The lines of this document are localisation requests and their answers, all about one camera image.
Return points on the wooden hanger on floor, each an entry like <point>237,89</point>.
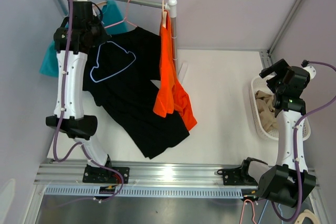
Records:
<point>307,214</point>

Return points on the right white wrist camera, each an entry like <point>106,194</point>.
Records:
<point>309,68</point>

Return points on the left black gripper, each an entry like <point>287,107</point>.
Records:
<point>103,38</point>

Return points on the teal t shirt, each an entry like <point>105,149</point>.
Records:
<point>111,15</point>

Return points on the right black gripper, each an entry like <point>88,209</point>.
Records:
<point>279,67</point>

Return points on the blue hanger on floor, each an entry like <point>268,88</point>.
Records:
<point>264,209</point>

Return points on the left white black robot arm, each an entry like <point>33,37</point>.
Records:
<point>80,31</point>

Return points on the pink wire hanger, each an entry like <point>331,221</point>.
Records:
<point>125,19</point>

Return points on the black t shirt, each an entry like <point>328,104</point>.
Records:
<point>129,97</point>

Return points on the beige t shirt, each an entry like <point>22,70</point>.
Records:
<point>266,111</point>

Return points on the aluminium mounting rail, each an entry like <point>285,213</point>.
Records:
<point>144,180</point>

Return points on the orange t shirt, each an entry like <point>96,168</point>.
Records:
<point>171,96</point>

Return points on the beige wooden hanger right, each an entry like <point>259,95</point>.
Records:
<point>164,15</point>

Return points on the white plastic basket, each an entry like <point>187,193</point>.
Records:
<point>259,83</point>

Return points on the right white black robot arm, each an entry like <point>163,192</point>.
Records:
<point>288,181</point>

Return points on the light blue wire hanger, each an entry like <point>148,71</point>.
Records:
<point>111,59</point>

